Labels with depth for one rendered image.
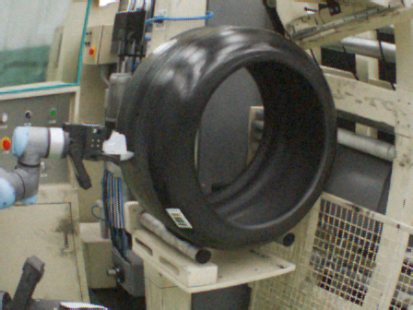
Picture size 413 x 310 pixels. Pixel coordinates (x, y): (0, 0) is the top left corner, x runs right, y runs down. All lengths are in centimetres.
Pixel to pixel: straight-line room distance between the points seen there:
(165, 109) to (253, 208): 56
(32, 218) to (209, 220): 86
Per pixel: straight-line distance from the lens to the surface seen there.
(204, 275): 155
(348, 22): 166
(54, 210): 210
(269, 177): 185
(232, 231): 149
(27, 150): 132
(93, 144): 138
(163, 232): 166
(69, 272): 221
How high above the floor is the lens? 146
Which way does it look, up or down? 12 degrees down
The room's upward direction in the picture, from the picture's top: 3 degrees clockwise
